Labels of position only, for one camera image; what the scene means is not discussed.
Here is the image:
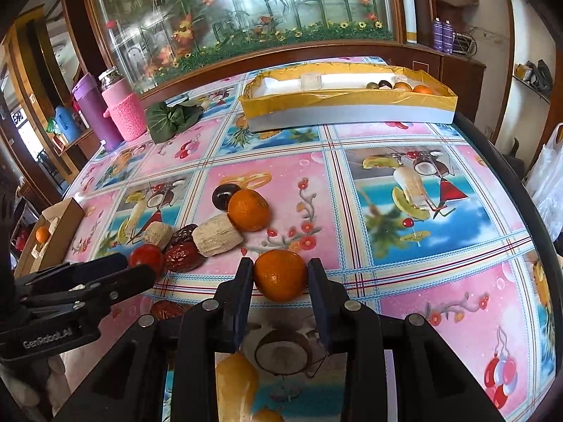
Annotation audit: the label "small orange mandarin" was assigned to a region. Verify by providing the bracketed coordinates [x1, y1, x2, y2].
[35, 226, 51, 244]

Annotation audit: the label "red cherry tomato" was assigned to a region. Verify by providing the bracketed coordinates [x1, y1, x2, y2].
[129, 244, 165, 279]

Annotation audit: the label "beige puffed cake piece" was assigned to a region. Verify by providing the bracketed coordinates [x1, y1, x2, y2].
[142, 221, 175, 250]

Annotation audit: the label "beige puffed cake chunk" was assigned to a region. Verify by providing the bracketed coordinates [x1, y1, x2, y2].
[192, 213, 243, 257]

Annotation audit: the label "cardboard tray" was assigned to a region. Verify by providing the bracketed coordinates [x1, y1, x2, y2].
[14, 198, 85, 278]

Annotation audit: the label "dark red jujube date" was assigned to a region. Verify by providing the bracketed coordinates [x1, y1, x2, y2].
[164, 224, 206, 273]

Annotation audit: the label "fruit print tablecloth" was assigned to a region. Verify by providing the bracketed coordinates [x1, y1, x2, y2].
[63, 73, 556, 421]

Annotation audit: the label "dark plum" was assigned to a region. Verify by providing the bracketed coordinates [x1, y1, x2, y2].
[212, 183, 240, 211]

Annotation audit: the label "blue kettle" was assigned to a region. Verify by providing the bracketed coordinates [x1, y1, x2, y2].
[55, 105, 82, 143]

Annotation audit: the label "pink sleeved jar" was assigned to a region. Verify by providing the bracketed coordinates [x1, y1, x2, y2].
[98, 67, 147, 142]

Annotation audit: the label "green leafy vegetable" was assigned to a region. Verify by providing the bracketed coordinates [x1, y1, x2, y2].
[145, 100, 204, 144]

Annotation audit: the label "purple thermos bottle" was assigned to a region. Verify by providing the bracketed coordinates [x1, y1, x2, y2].
[71, 73, 124, 153]

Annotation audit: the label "yellow silver long box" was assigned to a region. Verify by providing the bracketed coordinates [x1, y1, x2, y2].
[240, 62, 458, 132]

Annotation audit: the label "white plastic bag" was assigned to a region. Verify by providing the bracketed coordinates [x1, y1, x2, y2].
[525, 123, 563, 241]

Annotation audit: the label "purple spray cans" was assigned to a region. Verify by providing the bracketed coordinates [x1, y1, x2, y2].
[433, 17, 454, 55]

